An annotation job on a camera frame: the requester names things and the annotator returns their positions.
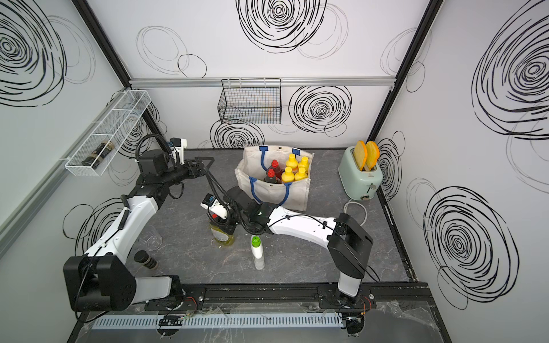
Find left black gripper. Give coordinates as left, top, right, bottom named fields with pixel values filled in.
left=161, top=157, right=214, bottom=190

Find yellow-green soap bottle red cap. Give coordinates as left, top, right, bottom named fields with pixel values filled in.
left=210, top=214, right=234, bottom=246

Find white bottle green cap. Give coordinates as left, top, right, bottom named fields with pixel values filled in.
left=250, top=235, right=265, bottom=270

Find white canvas bag blue handles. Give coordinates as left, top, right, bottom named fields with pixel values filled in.
left=234, top=145, right=315, bottom=212

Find orange soap bottle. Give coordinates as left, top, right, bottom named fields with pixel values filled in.
left=295, top=167, right=308, bottom=182
left=298, top=156, right=310, bottom=172
left=285, top=154, right=299, bottom=172
left=281, top=167, right=295, bottom=184

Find orange soap bottle front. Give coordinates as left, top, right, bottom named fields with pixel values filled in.
left=298, top=156, right=310, bottom=172

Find dark green soap bottle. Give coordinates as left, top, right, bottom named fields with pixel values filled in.
left=264, top=169, right=280, bottom=184

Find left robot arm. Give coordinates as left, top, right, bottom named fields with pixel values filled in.
left=63, top=138, right=204, bottom=312

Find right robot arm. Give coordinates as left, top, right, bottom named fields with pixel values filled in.
left=201, top=167, right=374, bottom=299

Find clear drinking glass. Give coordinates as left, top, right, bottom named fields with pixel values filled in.
left=142, top=230, right=163, bottom=252

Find small dark jar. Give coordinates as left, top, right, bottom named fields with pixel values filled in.
left=134, top=250, right=158, bottom=270

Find dark bottle on shelf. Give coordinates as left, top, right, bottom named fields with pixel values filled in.
left=81, top=141, right=114, bottom=169

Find mint green toaster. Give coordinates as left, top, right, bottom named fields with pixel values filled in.
left=338, top=147, right=383, bottom=201

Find left bread slice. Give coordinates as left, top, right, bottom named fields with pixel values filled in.
left=353, top=140, right=367, bottom=171

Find bread slice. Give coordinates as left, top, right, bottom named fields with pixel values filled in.
left=365, top=141, right=380, bottom=170
left=353, top=140, right=367, bottom=171

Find right bread slice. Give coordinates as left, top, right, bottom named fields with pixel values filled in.
left=365, top=141, right=380, bottom=170

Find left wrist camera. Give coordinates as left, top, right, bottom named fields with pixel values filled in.
left=169, top=137, right=187, bottom=165

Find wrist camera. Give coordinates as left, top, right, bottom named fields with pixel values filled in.
left=200, top=193, right=228, bottom=220
left=169, top=137, right=187, bottom=165

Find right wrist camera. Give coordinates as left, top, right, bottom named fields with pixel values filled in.
left=200, top=193, right=228, bottom=220

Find black wire wall basket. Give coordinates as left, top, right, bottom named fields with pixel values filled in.
left=217, top=78, right=283, bottom=124

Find grey slotted cable duct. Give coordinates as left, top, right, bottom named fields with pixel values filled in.
left=91, top=313, right=345, bottom=330

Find white wire wall shelf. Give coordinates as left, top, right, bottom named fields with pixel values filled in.
left=64, top=89, right=152, bottom=177

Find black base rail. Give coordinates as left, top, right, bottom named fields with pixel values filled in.
left=71, top=277, right=432, bottom=312

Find white toaster power cable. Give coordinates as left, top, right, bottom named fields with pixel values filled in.
left=342, top=199, right=369, bottom=227

